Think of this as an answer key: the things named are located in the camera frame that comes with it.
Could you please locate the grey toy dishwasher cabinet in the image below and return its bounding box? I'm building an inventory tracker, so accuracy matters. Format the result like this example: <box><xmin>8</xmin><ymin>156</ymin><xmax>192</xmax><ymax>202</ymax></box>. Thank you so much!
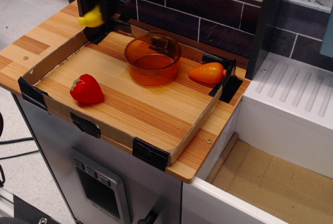
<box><xmin>15</xmin><ymin>96</ymin><xmax>182</xmax><ymax>223</ymax></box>

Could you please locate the orange transparent plastic pot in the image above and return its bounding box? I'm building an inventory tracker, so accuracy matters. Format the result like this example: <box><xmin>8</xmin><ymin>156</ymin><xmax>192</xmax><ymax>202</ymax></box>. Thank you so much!
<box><xmin>124</xmin><ymin>31</ymin><xmax>182</xmax><ymax>87</ymax></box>

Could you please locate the black floor cable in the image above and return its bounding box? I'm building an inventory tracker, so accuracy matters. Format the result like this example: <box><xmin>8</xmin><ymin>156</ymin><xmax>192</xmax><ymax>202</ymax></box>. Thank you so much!
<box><xmin>0</xmin><ymin>136</ymin><xmax>40</xmax><ymax>160</ymax></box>

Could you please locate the red toy strawberry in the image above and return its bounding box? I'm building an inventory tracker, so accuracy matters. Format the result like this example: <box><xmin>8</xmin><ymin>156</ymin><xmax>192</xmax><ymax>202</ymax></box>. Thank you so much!
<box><xmin>70</xmin><ymin>74</ymin><xmax>104</xmax><ymax>104</ymax></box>

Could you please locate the dark grey right post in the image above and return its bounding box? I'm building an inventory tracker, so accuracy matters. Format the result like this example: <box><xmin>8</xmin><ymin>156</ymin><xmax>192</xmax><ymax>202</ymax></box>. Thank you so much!
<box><xmin>245</xmin><ymin>0</ymin><xmax>283</xmax><ymax>80</ymax></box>

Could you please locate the black knob on cabinet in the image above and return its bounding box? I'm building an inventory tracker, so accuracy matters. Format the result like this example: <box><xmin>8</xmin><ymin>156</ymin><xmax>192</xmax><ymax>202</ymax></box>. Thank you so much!
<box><xmin>137</xmin><ymin>210</ymin><xmax>158</xmax><ymax>224</ymax></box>

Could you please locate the orange toy carrot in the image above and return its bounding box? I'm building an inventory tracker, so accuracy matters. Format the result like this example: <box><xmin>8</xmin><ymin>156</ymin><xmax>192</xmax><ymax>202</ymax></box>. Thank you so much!
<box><xmin>188</xmin><ymin>62</ymin><xmax>227</xmax><ymax>84</ymax></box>

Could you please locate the white toy sink unit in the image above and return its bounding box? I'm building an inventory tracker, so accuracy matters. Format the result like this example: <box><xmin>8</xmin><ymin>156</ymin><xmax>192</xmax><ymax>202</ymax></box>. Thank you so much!
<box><xmin>182</xmin><ymin>54</ymin><xmax>332</xmax><ymax>223</ymax></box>

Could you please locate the cardboard fence with black tape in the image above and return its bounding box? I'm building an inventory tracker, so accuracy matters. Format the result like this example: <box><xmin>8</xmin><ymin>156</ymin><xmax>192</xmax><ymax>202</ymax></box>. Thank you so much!
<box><xmin>19</xmin><ymin>11</ymin><xmax>249</xmax><ymax>178</ymax></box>

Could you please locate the yellow toy banana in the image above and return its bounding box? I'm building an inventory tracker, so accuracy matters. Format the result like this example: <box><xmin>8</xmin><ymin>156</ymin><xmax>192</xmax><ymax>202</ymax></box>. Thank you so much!
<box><xmin>78</xmin><ymin>5</ymin><xmax>105</xmax><ymax>28</ymax></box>

